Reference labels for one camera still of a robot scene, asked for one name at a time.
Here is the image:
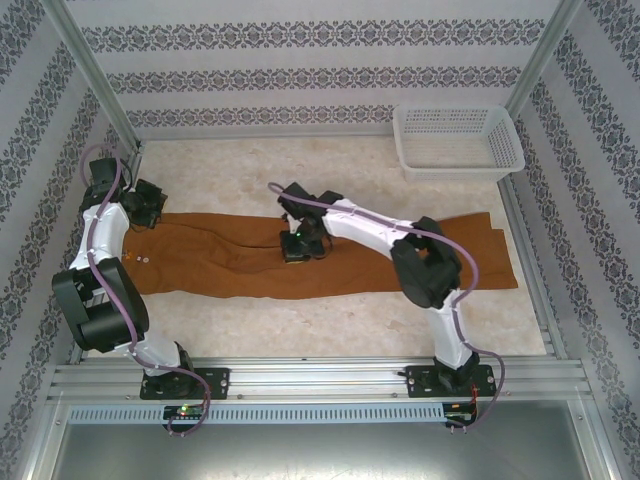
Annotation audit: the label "white plastic mesh basket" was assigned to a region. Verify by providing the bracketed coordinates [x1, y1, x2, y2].
[392, 104, 526, 184]

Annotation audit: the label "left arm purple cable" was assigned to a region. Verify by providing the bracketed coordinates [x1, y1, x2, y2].
[81, 141, 212, 438]

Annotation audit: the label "grey slotted cable duct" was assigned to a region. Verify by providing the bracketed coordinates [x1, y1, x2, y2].
[67, 403, 446, 425]

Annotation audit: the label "brown long pants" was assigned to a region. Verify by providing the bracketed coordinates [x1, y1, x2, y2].
[121, 211, 519, 302]

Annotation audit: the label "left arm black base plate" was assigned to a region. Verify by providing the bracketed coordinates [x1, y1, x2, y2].
[139, 367, 231, 401]

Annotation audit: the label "aluminium profile frame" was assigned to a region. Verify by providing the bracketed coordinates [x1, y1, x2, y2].
[27, 0, 624, 480]

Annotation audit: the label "grey sheet metal panel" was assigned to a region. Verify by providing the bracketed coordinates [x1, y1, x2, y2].
[47, 399, 614, 480]

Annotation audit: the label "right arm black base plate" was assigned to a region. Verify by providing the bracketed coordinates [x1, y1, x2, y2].
[405, 363, 496, 400]

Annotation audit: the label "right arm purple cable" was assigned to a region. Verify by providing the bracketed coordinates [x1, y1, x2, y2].
[268, 181, 507, 434]

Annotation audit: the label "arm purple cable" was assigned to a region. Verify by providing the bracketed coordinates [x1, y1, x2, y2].
[268, 181, 507, 434]
[81, 141, 212, 438]

